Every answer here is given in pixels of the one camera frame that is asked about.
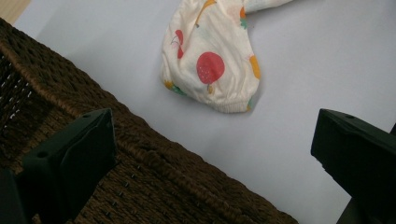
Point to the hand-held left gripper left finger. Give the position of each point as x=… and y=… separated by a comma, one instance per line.
x=68, y=168

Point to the cream fruit print baby garment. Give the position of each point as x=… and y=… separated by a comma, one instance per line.
x=211, y=62

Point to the brown woven basket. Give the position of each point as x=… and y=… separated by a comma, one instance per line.
x=149, y=174

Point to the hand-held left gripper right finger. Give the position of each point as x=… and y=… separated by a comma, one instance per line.
x=358, y=155

